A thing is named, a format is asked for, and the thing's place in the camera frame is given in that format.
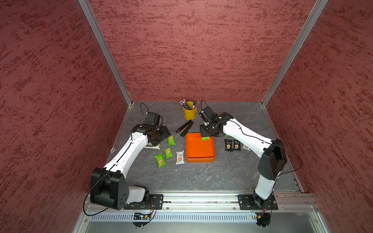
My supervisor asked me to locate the black cookie packet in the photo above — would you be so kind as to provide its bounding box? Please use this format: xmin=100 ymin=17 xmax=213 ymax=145
xmin=233 ymin=140 xmax=241 ymax=151
xmin=224 ymin=139 xmax=233 ymax=151

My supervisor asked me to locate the orange storage box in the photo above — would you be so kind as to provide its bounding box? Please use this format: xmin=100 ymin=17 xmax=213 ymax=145
xmin=185 ymin=133 xmax=216 ymax=163

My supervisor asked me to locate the white cookie packet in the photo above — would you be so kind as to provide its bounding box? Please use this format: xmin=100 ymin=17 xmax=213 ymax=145
xmin=176 ymin=151 xmax=185 ymax=165

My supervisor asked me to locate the white cookie packet outside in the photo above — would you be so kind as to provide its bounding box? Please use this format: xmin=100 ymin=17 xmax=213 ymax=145
xmin=241 ymin=145 xmax=250 ymax=151

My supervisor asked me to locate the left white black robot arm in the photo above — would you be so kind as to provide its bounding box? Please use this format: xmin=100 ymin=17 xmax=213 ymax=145
xmin=90 ymin=124 xmax=171 ymax=210

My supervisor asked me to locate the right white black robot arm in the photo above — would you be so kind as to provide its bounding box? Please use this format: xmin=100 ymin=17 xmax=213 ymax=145
xmin=200 ymin=115 xmax=287 ymax=209

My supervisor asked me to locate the white object under left arm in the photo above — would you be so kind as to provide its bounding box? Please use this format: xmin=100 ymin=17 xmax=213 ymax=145
xmin=145 ymin=143 xmax=160 ymax=150

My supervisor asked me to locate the yellow pencil cup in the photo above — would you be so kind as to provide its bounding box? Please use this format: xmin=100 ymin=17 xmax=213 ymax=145
xmin=183 ymin=109 xmax=197 ymax=120

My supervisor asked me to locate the coloured pencils bunch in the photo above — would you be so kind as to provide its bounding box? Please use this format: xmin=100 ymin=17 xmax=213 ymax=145
xmin=180 ymin=100 xmax=200 ymax=110

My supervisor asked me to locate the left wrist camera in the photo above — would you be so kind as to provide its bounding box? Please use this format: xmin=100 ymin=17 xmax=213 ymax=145
xmin=144 ymin=112 xmax=163 ymax=128

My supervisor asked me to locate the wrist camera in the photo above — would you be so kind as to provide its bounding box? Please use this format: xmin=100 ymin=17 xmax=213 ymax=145
xmin=199 ymin=106 xmax=218 ymax=123
xmin=144 ymin=112 xmax=163 ymax=128

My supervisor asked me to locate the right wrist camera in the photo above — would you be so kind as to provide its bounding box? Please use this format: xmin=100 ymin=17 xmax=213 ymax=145
xmin=199 ymin=106 xmax=218 ymax=123

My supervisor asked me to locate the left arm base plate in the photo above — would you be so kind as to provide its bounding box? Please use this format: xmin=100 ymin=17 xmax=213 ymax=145
xmin=124 ymin=194 xmax=164 ymax=211

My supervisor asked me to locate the aluminium front rail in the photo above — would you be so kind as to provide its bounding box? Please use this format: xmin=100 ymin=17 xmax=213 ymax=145
xmin=83 ymin=191 xmax=320 ymax=213

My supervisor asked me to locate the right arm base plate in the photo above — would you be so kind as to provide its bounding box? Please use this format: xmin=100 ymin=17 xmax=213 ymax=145
xmin=238 ymin=194 xmax=278 ymax=211

